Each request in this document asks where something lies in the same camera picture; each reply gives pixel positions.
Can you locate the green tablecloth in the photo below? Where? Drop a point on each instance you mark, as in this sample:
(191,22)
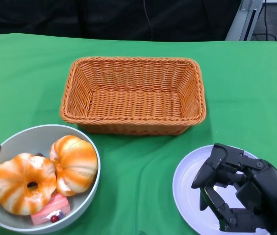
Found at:
(140,171)

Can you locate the pale lavender round plate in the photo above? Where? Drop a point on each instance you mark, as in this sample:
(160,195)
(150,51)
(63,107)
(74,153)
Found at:
(184,181)

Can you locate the grey metal frame post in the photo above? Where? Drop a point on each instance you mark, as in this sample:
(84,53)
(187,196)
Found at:
(241,22)

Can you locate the pink layered cake slice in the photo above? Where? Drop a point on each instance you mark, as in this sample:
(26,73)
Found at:
(52,208)

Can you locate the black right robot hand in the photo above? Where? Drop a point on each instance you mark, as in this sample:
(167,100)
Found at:
(258,195)

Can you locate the grey-green round bowl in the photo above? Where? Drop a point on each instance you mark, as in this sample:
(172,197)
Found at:
(30,139)

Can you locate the orange wicker basket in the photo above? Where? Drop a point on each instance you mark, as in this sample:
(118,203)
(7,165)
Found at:
(133,107)

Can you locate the black backdrop cloth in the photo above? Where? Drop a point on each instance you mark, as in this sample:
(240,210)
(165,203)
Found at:
(79,17)

